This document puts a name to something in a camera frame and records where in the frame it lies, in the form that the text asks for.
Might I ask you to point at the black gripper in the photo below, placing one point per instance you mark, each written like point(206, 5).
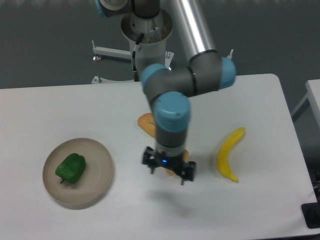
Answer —
point(185, 170)

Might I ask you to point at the green bell pepper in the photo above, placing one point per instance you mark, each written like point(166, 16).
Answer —
point(71, 168)

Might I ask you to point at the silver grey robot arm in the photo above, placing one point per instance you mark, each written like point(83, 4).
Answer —
point(174, 57)

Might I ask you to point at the yellow orange bell pepper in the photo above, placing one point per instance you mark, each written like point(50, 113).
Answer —
point(185, 157)

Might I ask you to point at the beige round plate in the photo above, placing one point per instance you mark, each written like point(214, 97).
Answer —
point(93, 183)

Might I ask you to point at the golden triangular pastry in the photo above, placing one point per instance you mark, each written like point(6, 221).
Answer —
point(147, 123)

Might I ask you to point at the yellow banana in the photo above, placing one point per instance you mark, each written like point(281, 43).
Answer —
point(222, 161)

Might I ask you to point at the black device at table edge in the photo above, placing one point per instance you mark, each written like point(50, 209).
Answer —
point(311, 214)

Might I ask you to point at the white side table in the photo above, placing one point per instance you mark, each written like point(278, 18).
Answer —
point(310, 99)

